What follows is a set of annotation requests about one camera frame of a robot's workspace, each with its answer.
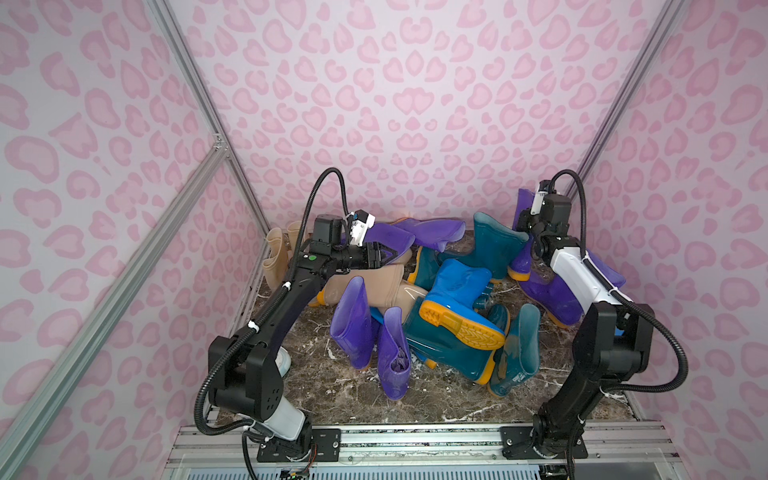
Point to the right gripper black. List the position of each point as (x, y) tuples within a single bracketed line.
[(534, 222)]

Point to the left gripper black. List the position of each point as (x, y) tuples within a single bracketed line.
[(372, 255)]

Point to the beige rain boot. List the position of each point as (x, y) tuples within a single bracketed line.
[(385, 288), (275, 265), (295, 240)]

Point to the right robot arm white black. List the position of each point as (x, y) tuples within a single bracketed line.
[(612, 342)]

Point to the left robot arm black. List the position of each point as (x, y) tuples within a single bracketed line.
[(243, 387)]

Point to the teal rain boot upright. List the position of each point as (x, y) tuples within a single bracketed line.
[(495, 247)]

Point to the purple rain boot front left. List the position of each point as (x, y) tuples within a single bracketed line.
[(352, 326)]

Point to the blue rain boot yellow sole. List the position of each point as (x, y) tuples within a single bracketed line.
[(459, 300)]

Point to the purple rain boot front right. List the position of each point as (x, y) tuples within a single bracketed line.
[(394, 360)]

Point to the teal rain boot front right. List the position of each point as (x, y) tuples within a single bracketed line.
[(519, 359)]

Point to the large purple boot lying front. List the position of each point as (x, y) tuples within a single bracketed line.
[(395, 242)]

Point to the large purple boot lying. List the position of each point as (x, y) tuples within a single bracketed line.
[(435, 234), (395, 242)]

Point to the teal boot behind blue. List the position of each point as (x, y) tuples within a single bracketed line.
[(426, 270)]

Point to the large purple boot lying back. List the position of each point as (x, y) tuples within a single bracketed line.
[(435, 234)]

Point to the small white alarm clock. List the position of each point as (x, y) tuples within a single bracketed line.
[(283, 362)]

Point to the large teal boot yellow sole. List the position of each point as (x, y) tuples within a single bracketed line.
[(448, 332)]

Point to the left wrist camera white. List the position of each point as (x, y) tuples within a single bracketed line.
[(359, 223)]

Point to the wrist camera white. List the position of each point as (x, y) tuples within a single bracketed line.
[(359, 223), (539, 197)]

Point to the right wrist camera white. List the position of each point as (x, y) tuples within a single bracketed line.
[(539, 197)]

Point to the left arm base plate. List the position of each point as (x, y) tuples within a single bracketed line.
[(317, 444)]

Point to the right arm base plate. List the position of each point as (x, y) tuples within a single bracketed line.
[(528, 443)]

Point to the left back aluminium post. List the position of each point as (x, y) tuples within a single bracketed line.
[(181, 52)]

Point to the right aluminium frame post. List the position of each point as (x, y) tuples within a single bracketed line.
[(663, 27)]

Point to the aluminium front rail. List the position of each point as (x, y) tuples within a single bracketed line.
[(607, 450)]

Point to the left aluminium frame strut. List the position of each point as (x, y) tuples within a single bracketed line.
[(38, 414)]

